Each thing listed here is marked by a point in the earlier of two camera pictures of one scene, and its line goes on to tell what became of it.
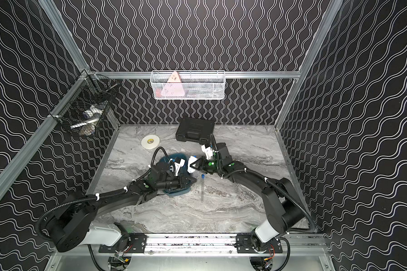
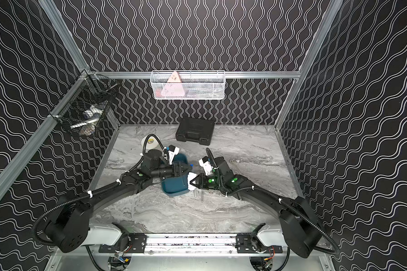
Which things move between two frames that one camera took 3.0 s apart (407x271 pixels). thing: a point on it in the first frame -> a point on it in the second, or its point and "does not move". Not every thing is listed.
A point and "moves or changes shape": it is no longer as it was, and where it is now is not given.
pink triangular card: x=173 y=90 does not move
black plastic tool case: x=190 y=129 does not move
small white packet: x=191 y=160 moves or changes shape
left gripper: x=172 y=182 -> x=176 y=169
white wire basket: x=204 y=84 does not move
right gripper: x=201 y=161 -> x=201 y=177
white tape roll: x=150 y=141 does not move
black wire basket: x=82 y=106 does not move
